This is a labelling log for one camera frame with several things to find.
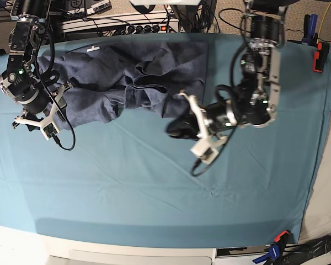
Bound white power strip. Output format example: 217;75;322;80
99;21;179;36

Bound teal table cloth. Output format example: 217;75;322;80
0;43;331;248

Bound blue-grey T-shirt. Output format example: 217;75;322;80
52;41;208;130

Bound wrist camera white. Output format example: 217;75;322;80
41;121;60;141
190;139;219;165

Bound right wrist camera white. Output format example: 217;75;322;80
41;121;60;141

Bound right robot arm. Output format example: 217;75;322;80
0;1;71;139

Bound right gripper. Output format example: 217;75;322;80
13;82;72;131

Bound orange black clamp top right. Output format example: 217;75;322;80
312;42;330;73

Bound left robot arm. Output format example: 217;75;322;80
166;1;288;145

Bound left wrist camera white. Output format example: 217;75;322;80
190;139;219;165

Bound blue clamp top right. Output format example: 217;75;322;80
301;14;318;47

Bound blue orange clamp bottom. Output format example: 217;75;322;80
252;230;290;264

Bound black plastic bag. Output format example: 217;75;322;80
281;235;331;265

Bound yellow cable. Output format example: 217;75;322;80
318;3;331;42

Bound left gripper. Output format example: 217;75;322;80
165;91;237;146

